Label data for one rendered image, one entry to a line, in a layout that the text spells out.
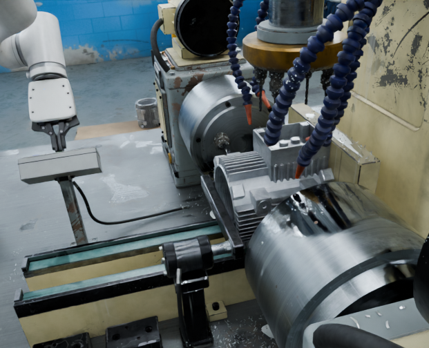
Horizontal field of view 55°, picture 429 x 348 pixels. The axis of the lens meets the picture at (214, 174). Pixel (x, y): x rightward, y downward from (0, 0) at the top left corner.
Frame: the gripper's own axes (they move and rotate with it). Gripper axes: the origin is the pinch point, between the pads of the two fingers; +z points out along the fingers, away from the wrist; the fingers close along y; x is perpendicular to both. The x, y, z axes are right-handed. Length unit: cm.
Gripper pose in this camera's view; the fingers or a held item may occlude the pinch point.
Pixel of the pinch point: (59, 143)
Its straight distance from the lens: 103.0
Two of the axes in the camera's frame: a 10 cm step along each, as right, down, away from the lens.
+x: -1.6, 1.6, 9.7
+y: 9.7, -1.7, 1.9
